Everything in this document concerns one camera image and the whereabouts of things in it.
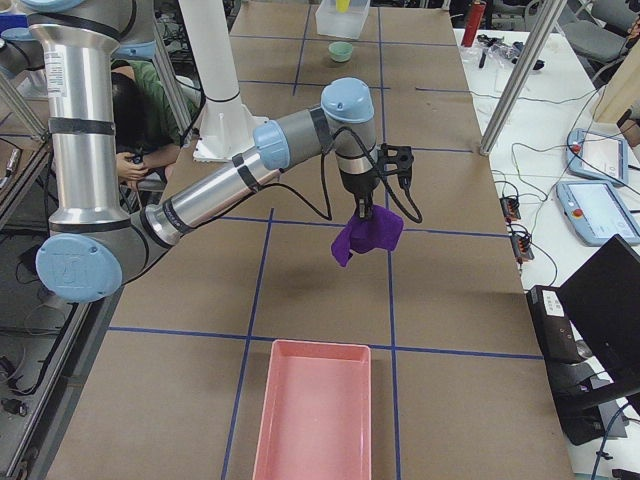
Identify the aluminium frame post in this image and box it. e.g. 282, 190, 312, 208
479, 0, 566, 156

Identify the black computer box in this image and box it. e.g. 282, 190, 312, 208
526, 285, 639, 446

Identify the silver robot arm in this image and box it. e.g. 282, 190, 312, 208
23, 1, 377, 303

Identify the far teach pendant tablet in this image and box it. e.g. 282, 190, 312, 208
566, 129, 629, 186

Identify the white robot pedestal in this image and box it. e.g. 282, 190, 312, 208
179, 0, 267, 162

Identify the clear plastic box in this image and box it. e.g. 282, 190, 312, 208
315, 0, 370, 39

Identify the black monitor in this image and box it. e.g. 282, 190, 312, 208
557, 235, 639, 393

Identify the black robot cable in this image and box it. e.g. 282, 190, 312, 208
259, 125, 423, 224

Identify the near teach pendant tablet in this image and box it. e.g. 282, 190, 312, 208
556, 180, 639, 246

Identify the person in green shirt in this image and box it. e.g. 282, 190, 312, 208
111, 59, 183, 189

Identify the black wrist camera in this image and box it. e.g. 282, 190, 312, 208
378, 143, 414, 191

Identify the black usb hub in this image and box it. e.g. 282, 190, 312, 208
500, 196, 521, 223
510, 231, 535, 264

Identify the pink plastic bin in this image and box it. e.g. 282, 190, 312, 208
253, 339, 372, 479

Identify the purple cloth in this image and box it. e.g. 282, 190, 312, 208
331, 205, 404, 267

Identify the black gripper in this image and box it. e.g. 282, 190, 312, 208
340, 170, 379, 219

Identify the yellow plastic cup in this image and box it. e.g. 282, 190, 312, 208
335, 0, 350, 13

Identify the clear plastic bag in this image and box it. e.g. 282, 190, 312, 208
476, 34, 524, 68

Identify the mint green bowl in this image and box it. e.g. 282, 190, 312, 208
328, 41, 354, 63

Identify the teach pendant tablet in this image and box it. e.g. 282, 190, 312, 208
566, 129, 629, 186
556, 180, 639, 246

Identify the red cylinder bottle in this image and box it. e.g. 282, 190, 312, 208
461, 0, 486, 48

